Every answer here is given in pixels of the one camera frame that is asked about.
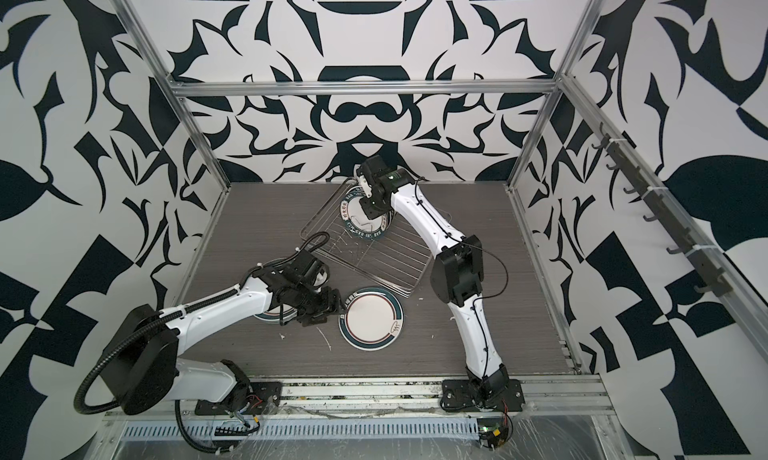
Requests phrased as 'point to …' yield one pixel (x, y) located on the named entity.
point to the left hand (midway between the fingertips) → (342, 310)
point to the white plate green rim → (356, 220)
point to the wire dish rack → (396, 260)
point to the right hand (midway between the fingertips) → (375, 203)
